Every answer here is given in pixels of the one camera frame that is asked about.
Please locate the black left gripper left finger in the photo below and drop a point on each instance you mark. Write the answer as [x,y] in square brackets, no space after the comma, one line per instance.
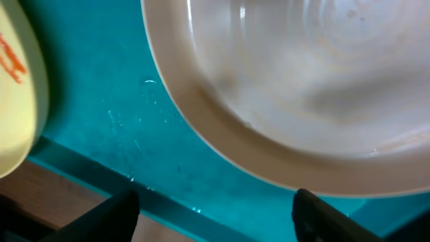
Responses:
[114,220]

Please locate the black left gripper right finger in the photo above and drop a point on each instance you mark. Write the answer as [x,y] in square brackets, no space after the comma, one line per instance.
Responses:
[315,220]

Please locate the white plate with red stain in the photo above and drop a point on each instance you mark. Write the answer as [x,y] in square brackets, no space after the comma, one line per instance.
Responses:
[327,95]

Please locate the teal plastic tray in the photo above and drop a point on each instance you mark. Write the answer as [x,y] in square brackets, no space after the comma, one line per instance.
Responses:
[112,125]

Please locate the yellow plate with orange stain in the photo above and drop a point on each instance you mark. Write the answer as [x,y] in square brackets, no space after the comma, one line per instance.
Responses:
[24,87]

